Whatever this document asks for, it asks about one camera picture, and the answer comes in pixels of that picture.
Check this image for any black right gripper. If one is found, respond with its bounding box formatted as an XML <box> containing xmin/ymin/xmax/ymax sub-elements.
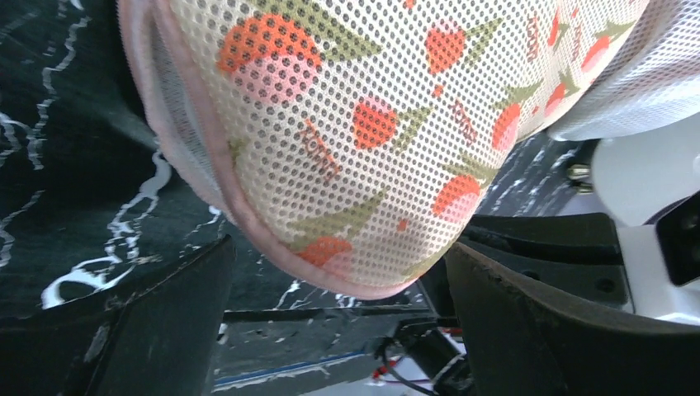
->
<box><xmin>458</xmin><ymin>193</ymin><xmax>699</xmax><ymax>326</ymax></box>

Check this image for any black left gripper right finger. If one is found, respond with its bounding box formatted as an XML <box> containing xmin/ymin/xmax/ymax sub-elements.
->
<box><xmin>445</xmin><ymin>243</ymin><xmax>699</xmax><ymax>395</ymax></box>

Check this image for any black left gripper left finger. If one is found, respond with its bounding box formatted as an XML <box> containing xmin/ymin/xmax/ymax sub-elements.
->
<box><xmin>1</xmin><ymin>236</ymin><xmax>236</xmax><ymax>395</ymax></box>

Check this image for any floral mesh laundry bag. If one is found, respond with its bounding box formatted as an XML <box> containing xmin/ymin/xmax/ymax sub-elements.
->
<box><xmin>117</xmin><ymin>0</ymin><xmax>647</xmax><ymax>299</ymax></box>

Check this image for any white mesh laundry bag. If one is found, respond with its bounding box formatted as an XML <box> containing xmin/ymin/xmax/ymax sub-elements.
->
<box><xmin>547</xmin><ymin>1</ymin><xmax>699</xmax><ymax>141</ymax></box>

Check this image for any white cylindrical drum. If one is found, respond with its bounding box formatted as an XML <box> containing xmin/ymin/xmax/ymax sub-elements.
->
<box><xmin>560</xmin><ymin>114</ymin><xmax>699</xmax><ymax>227</ymax></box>

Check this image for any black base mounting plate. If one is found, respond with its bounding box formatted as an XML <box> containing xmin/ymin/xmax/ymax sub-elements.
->
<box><xmin>221</xmin><ymin>305</ymin><xmax>477</xmax><ymax>396</ymax></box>

